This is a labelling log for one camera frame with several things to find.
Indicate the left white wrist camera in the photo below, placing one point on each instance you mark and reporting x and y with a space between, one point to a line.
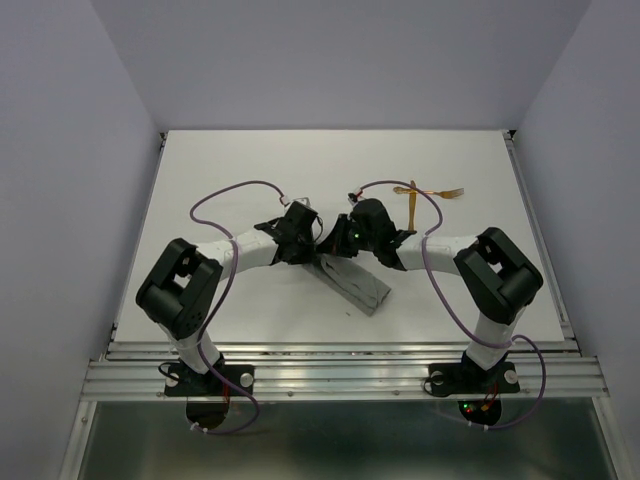
286 200

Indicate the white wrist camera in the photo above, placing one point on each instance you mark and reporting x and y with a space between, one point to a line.
354 196
286 200

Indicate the gold knife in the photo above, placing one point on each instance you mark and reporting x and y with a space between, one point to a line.
412 202

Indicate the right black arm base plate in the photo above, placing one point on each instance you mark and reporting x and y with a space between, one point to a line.
446 379

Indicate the gold fork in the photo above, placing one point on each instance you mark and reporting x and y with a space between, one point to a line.
445 194

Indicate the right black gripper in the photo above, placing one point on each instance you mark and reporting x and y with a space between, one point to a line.
333 243

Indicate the grey cloth napkin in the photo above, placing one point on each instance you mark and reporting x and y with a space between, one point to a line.
355 284

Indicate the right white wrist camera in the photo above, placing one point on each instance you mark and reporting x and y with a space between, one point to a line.
354 196

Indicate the aluminium front rail frame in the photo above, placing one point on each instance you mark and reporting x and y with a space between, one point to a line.
290 371

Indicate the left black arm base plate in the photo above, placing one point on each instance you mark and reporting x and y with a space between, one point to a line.
210 382

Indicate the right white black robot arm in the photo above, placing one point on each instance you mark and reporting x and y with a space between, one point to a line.
499 277

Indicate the aluminium right side rail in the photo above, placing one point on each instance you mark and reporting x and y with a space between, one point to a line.
550 277

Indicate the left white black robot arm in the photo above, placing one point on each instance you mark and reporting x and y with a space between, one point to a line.
178 292

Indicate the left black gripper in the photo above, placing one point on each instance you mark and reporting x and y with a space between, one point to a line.
307 256

